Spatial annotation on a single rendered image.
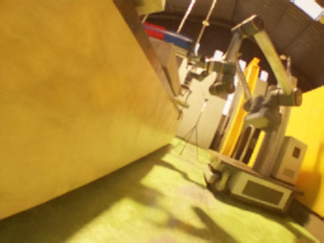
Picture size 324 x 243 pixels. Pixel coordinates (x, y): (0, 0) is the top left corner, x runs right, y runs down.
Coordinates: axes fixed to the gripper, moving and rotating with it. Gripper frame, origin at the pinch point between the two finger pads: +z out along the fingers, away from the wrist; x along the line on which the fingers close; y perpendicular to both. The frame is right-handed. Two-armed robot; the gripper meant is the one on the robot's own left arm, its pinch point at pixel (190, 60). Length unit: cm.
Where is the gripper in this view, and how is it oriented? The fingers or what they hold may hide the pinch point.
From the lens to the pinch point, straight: 131.9
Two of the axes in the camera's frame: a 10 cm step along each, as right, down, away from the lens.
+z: -9.6, -2.2, 1.8
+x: -1.7, -0.7, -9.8
